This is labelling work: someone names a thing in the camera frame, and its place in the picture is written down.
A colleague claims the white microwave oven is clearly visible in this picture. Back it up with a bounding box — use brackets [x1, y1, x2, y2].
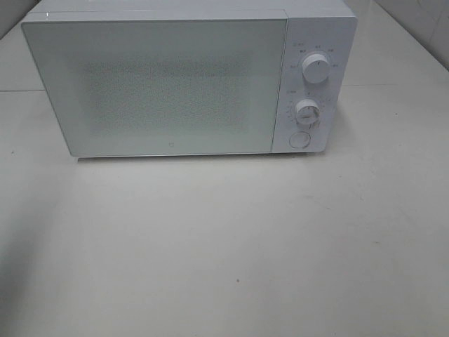
[21, 1, 358, 157]

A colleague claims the white microwave door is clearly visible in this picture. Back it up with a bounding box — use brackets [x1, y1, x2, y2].
[22, 20, 286, 157]

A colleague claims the white round door button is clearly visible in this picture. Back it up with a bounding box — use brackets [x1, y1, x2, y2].
[289, 131, 311, 149]

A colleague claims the white microwave knob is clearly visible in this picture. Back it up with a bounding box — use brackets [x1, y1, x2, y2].
[294, 99, 320, 125]
[301, 51, 330, 84]

